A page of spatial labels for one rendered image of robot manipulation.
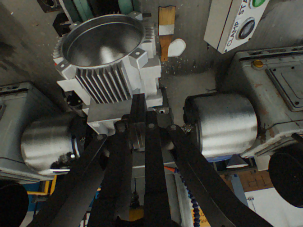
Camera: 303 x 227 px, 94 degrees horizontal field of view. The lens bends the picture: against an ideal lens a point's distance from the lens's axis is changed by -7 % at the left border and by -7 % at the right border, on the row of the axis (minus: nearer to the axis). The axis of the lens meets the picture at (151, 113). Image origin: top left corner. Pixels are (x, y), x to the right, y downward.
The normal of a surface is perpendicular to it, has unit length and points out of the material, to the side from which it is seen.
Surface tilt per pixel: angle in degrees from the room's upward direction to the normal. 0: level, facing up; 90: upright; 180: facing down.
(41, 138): 77
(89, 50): 47
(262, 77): 89
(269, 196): 90
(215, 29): 65
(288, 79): 90
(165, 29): 0
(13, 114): 89
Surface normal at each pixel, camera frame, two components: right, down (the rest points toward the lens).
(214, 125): -0.04, -0.09
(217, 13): -0.86, 0.48
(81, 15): 0.10, 0.86
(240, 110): -0.07, -0.35
